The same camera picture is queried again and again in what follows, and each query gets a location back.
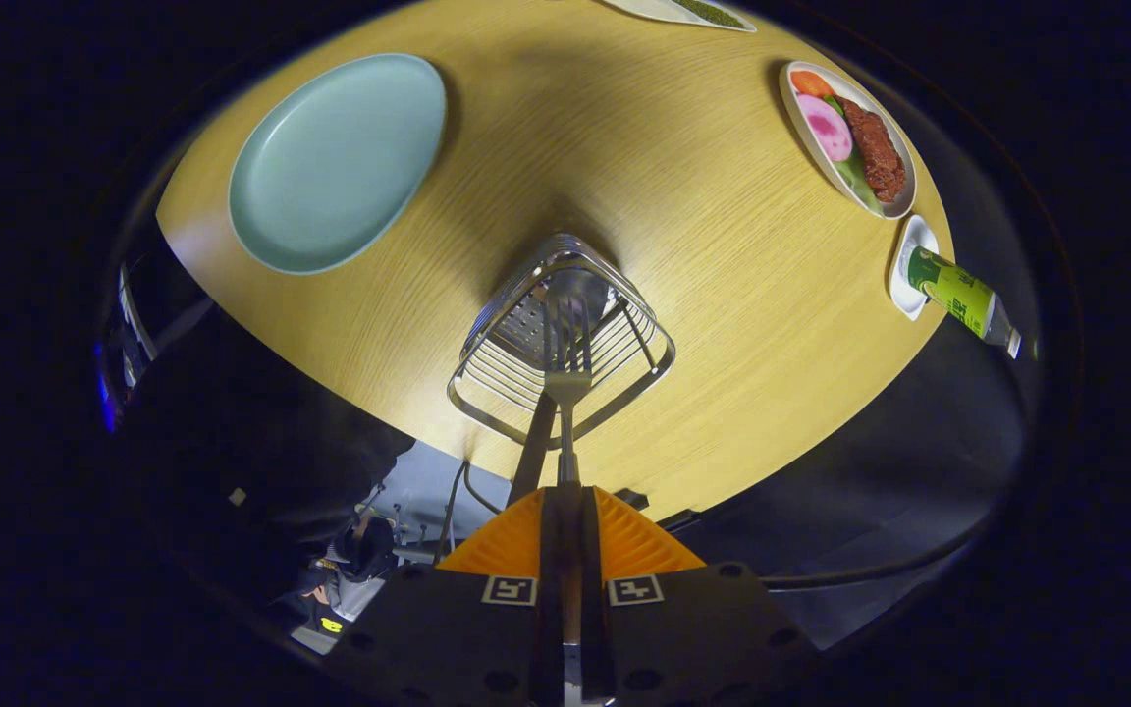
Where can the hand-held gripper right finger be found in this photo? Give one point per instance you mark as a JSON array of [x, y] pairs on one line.
[[595, 609]]

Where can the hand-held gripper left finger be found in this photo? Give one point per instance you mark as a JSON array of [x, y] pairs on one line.
[[551, 609]]

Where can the metal spoon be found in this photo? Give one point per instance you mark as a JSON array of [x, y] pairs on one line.
[[531, 452]]

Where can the white square coaster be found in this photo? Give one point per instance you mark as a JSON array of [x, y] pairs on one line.
[[904, 295]]

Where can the green label bottle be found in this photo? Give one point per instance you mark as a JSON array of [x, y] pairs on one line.
[[953, 295]]

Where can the light green round plate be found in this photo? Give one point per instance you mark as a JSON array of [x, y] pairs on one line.
[[330, 167]]

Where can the green lettuce leaf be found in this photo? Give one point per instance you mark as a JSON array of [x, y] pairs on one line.
[[858, 182]]

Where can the white oval food plate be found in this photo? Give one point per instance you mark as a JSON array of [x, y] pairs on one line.
[[801, 118]]

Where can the pink ham slice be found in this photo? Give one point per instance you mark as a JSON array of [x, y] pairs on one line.
[[824, 128]]

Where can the brown grilled meat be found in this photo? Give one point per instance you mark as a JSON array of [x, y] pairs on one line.
[[875, 147]]

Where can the orange carrot slice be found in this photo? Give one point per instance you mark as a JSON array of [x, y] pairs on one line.
[[811, 82]]

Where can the white divided tray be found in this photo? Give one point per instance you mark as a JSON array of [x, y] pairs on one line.
[[654, 10]]

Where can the pile of green beans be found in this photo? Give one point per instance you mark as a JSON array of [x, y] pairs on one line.
[[708, 12]]

